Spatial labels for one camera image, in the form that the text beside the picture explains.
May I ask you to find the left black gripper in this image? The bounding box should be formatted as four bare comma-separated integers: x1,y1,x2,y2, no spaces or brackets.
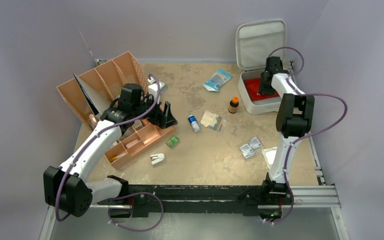
132,93,177,129

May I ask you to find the red first aid pouch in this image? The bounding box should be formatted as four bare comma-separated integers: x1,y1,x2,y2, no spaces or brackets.
243,78,279,102

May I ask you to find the brown bottle orange cap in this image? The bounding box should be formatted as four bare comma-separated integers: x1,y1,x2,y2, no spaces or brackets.
228,96,239,114

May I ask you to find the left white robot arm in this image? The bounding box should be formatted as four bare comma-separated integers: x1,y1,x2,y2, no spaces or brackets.
43,82,178,221

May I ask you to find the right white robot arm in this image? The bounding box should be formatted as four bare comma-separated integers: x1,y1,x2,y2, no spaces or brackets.
259,56,315,204

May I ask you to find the green small box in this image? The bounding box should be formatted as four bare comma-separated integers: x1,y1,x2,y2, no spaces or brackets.
166,135,180,149

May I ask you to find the blue white bandage roll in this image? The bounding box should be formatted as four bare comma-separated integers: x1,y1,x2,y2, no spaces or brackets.
187,115,201,133

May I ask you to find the pink desk tray organizer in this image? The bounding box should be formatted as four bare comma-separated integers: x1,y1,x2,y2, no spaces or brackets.
104,119,176,170

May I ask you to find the grey open storage case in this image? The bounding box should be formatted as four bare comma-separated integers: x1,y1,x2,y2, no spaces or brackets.
235,19,287,115

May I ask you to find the white stapler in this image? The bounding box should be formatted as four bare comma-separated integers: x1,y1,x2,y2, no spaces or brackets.
150,153,165,166

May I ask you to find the beige gauze wrap packet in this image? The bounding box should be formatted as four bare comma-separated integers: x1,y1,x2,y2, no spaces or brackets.
200,110,227,132

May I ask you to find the blue white wipes packet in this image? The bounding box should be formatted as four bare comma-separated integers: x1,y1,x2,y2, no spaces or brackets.
202,68,233,92

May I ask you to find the pink file organizer rack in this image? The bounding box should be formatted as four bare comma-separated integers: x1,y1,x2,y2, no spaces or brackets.
57,51,148,131

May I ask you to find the dark folder in rack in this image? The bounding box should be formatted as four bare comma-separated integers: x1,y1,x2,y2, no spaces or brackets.
73,73,100,116

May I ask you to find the alcohol pad sachet pair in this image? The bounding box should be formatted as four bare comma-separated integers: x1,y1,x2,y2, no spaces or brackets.
239,143,255,159

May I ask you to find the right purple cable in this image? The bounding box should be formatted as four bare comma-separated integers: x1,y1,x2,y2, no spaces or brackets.
267,46,349,226

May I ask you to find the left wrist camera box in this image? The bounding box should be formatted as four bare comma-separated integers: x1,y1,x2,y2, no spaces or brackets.
148,81,168,98

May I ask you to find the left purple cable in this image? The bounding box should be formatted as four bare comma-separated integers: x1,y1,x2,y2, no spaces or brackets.
54,73,161,222

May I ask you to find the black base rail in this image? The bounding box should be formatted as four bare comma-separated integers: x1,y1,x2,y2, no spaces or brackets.
98,181,294,220

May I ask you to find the base loop purple cable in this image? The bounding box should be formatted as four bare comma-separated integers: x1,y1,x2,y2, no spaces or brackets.
107,193,165,233

